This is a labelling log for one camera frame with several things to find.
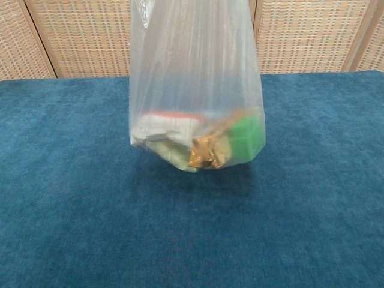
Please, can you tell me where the green toy building brick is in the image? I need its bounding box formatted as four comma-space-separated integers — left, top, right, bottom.
229, 115, 266, 164

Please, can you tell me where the clear plastic bag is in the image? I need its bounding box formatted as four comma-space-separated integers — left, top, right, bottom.
127, 0, 266, 174

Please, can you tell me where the teal carpet table mat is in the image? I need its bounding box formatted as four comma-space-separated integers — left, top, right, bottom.
0, 70, 384, 288

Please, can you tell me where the gold foil snack packet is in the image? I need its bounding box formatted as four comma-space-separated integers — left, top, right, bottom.
188, 136, 232, 169

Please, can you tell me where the pale green packet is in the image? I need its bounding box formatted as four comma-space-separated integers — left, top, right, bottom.
148, 140, 197, 174

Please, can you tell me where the woven wicker folding screen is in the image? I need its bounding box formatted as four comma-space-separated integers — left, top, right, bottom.
0, 0, 384, 80

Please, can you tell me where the white packet with orange edge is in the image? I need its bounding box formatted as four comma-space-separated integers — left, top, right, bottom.
136, 110, 203, 145

